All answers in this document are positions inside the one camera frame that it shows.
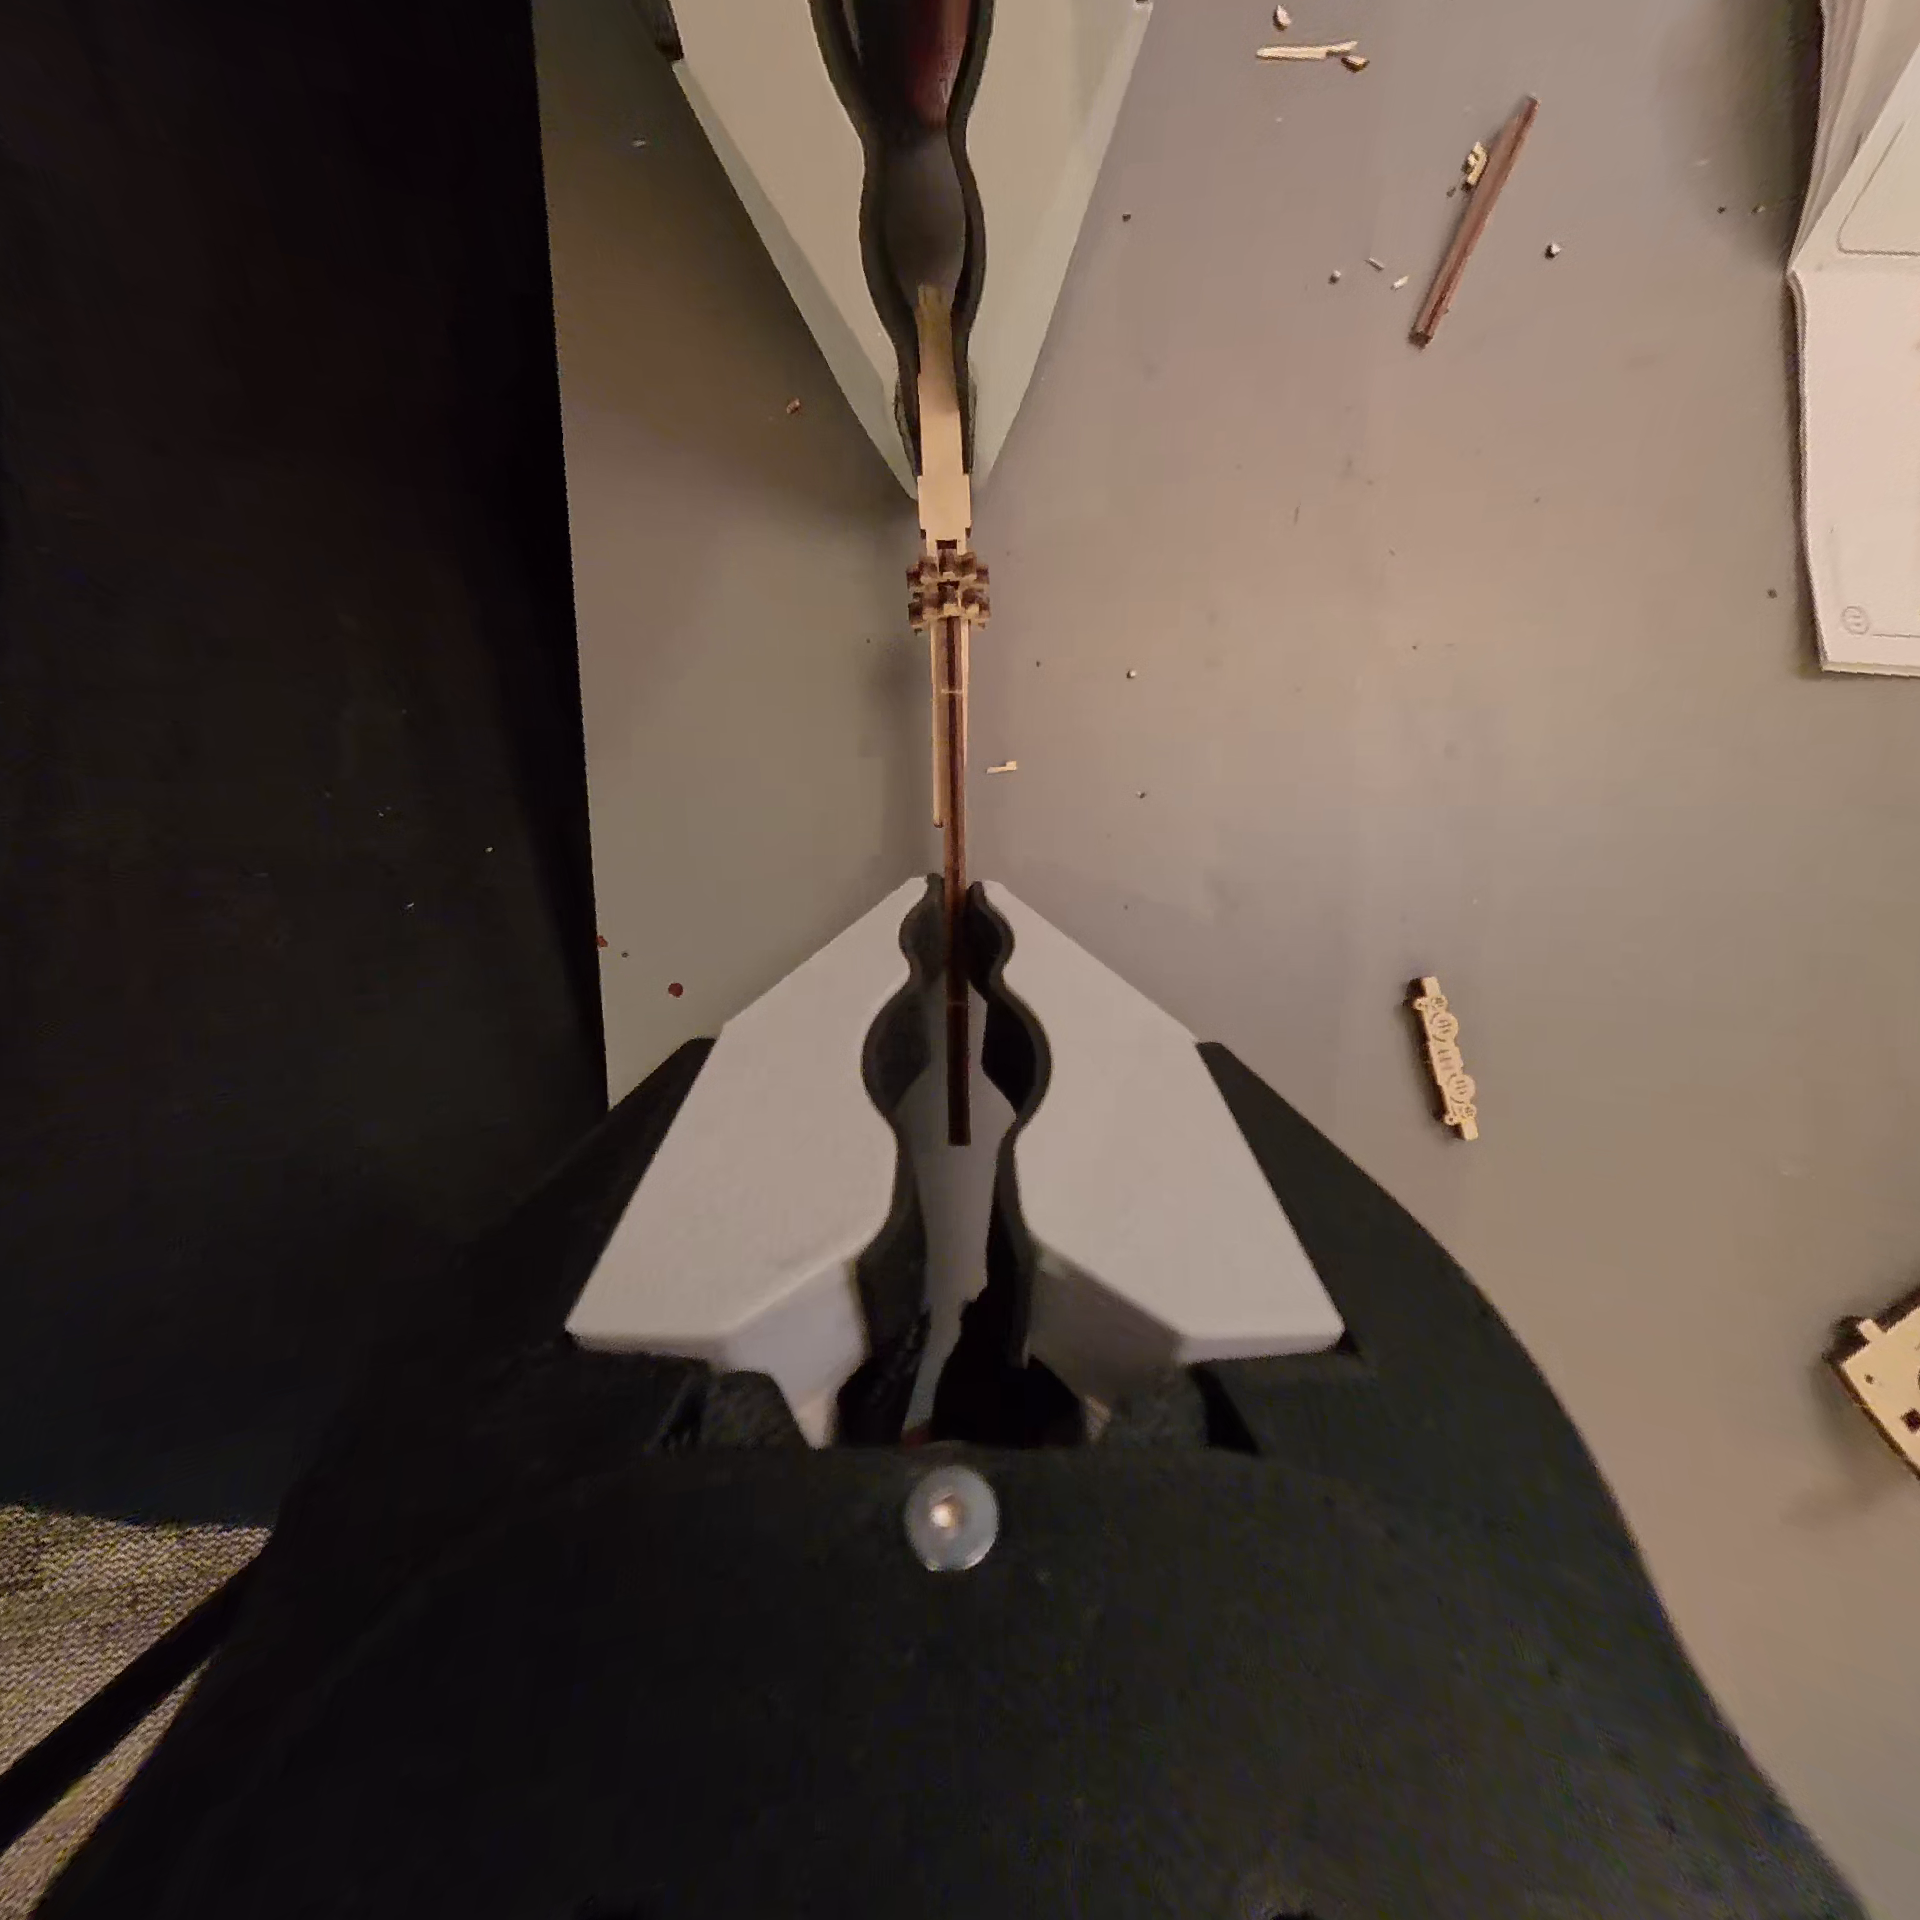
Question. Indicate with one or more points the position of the instruction booklet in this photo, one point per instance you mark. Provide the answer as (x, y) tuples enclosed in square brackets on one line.
[(1860, 377)]

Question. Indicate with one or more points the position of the short wooden rod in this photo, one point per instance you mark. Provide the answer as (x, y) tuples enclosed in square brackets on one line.
[(1474, 222)]

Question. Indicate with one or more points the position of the small toothed wooden strip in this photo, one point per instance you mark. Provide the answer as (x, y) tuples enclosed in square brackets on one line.
[(1449, 1059)]

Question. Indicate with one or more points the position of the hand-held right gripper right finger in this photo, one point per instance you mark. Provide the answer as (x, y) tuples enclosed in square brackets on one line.
[(1188, 1200)]

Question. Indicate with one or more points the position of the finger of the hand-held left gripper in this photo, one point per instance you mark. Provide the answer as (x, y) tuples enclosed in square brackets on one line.
[(783, 165), (1048, 165)]

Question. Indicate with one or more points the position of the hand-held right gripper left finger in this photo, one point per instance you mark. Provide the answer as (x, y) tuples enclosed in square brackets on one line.
[(749, 1200)]

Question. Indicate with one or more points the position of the long wooden shaft with collars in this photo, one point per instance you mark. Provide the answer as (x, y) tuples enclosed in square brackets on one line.
[(952, 719)]

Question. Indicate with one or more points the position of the partly built wooden model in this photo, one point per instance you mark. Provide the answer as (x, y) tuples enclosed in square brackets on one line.
[(1882, 1371)]

